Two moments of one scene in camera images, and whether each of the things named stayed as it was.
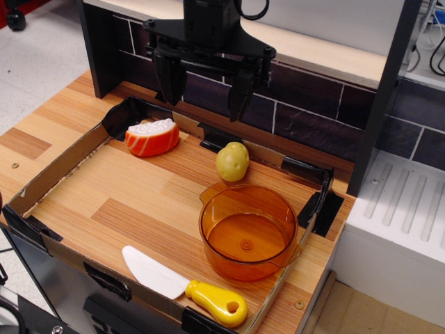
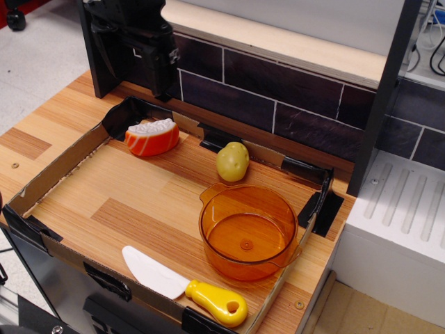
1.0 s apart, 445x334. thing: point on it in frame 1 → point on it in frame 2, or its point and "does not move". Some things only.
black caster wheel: x=16 y=19 does not move
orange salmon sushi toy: x=152 y=138 does not move
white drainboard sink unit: x=392 y=248 does not move
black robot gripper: x=210 y=34 → x=131 y=42
